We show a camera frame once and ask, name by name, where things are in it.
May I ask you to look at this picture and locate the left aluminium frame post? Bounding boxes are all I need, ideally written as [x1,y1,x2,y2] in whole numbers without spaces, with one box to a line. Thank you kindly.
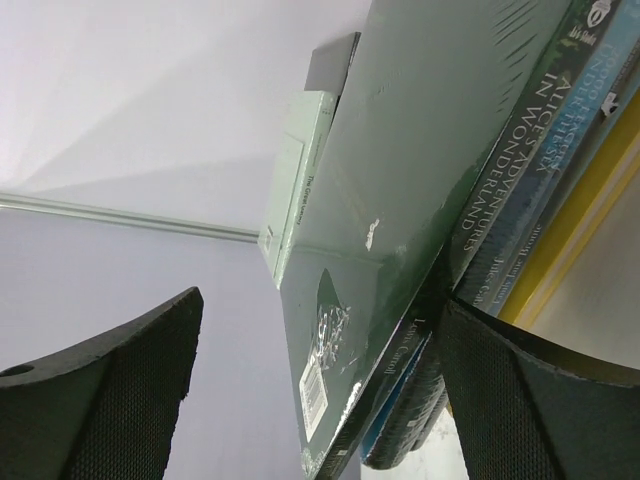
[1,193,259,243]

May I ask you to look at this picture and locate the bright blue book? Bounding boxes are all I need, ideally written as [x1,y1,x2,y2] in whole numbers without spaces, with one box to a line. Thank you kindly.
[359,0,640,461]

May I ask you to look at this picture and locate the clear plastic file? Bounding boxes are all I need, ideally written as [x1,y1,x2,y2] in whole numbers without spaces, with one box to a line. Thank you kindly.
[258,91,338,287]

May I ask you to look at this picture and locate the black book Moon and Sixpence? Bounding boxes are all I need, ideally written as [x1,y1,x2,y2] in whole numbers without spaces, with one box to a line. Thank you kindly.
[304,32,361,97]

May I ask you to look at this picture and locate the dark blue Wuthering Heights book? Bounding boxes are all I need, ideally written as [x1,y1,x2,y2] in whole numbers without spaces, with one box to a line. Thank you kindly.
[486,78,639,314]

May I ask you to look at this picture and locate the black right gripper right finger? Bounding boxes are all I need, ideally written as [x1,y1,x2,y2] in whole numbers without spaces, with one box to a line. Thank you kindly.
[435,299,639,479]

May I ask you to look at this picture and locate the dark green book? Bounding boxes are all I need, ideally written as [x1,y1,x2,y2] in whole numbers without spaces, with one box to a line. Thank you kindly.
[280,1,618,479]

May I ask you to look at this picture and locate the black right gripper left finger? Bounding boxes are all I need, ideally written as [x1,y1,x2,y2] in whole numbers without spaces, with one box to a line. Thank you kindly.
[1,287,204,479]

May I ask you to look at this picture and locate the yellow book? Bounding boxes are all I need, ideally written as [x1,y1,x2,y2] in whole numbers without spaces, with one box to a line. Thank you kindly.
[496,95,639,327]

